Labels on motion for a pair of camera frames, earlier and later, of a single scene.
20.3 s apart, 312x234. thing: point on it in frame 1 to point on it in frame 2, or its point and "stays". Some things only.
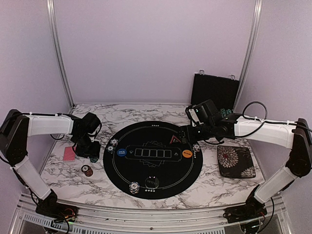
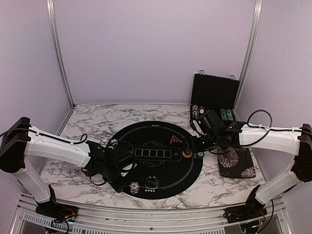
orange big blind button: (186, 153) stays
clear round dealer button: (151, 182) stays
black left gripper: (94, 152) to (119, 187)
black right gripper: (190, 136) to (195, 147)
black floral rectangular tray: (235, 162) stays
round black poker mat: (148, 160) stays
